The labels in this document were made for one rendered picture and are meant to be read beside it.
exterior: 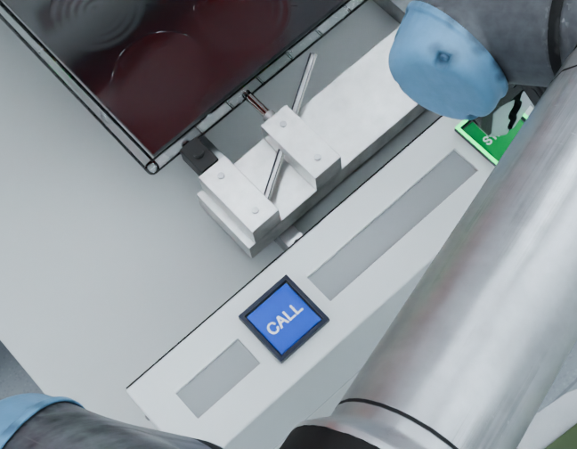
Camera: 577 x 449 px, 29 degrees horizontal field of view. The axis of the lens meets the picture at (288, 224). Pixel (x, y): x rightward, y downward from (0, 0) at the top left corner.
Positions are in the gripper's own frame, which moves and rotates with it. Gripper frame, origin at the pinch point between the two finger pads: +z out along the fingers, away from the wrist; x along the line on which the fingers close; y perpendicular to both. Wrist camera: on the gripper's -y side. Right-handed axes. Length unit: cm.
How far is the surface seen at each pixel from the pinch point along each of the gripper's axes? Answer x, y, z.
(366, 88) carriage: 2.4, 15.5, 9.4
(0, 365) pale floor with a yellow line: 53, 57, 97
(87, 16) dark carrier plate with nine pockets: 18.0, 41.2, 7.5
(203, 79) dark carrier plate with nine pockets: 14.2, 26.9, 7.5
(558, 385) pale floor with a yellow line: -15, -12, 97
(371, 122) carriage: 4.7, 12.4, 9.4
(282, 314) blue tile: 25.8, 1.1, 0.9
